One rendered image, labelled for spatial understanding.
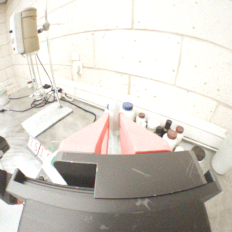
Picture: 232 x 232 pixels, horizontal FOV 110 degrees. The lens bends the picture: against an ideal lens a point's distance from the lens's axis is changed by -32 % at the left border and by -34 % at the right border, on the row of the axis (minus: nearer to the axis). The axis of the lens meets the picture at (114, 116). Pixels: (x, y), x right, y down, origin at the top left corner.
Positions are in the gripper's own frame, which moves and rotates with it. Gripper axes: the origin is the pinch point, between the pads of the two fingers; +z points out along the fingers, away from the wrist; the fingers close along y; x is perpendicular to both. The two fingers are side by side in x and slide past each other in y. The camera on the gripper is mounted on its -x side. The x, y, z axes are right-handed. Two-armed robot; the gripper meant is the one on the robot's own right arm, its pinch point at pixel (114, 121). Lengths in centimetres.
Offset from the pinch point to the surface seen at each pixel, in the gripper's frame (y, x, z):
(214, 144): -49, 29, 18
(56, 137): 28, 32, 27
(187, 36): -28.3, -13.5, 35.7
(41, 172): 23.9, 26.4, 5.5
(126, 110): -5.5, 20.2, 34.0
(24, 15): 38, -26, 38
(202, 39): -33.5, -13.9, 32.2
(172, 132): -22.0, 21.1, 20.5
